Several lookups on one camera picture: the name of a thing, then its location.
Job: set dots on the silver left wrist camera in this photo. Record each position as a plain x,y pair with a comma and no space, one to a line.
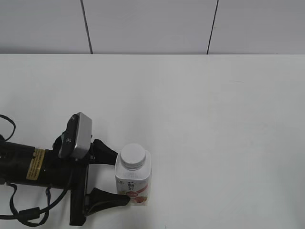
76,139

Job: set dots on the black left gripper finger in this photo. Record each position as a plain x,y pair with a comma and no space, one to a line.
99,200
102,154

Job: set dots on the white yili changqing yogurt bottle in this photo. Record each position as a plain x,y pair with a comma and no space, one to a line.
134,183

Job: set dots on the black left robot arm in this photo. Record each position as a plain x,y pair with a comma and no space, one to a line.
27,165

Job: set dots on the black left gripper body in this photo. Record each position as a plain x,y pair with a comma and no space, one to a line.
77,172

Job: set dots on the white round bottle cap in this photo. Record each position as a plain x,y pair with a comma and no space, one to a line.
133,156

